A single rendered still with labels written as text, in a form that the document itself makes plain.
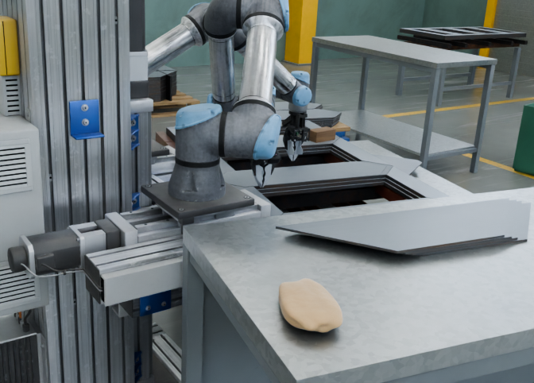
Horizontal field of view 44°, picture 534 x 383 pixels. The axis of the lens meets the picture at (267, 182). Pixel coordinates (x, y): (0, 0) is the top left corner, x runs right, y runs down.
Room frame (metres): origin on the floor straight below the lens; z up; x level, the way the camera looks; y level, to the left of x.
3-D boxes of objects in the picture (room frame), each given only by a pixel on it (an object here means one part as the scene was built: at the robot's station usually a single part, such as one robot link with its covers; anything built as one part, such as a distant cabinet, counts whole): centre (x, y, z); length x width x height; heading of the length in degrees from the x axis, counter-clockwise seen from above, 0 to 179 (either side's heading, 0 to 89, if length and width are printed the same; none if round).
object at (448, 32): (8.62, -2.41, 0.42); 1.66 x 0.84 x 0.85; 125
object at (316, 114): (3.45, 0.02, 0.82); 0.80 x 0.40 x 0.06; 114
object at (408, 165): (2.87, -0.58, 0.77); 0.45 x 0.20 x 0.04; 24
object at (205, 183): (1.63, 0.18, 1.09); 0.15 x 0.15 x 0.10
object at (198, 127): (1.63, 0.18, 1.20); 0.13 x 0.12 x 0.14; 88
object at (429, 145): (5.70, -1.05, 0.47); 1.50 x 0.70 x 0.95; 35
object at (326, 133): (2.91, -0.24, 0.88); 0.12 x 0.06 x 0.05; 130
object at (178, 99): (6.84, 1.48, 0.20); 1.20 x 0.80 x 0.41; 122
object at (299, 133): (2.55, -0.11, 1.00); 0.09 x 0.08 x 0.12; 24
